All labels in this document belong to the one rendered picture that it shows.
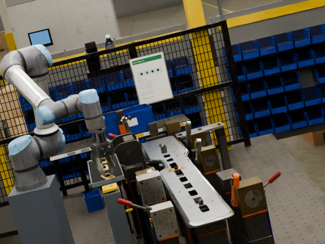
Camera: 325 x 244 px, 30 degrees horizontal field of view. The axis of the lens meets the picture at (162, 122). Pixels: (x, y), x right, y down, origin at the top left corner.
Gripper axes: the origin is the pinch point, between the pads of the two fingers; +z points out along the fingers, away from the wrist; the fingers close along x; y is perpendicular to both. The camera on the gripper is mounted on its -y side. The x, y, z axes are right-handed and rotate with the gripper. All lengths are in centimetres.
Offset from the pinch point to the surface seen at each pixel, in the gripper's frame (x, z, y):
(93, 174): -3.3, 2.0, -10.3
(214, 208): 29.0, 17.9, 33.6
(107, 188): -5.2, 2.0, 14.3
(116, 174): 3.8, 2.0, 0.1
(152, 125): 61, 11, -97
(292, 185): 103, 48, -24
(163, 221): 8.6, 16.8, 29.8
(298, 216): 81, 48, 10
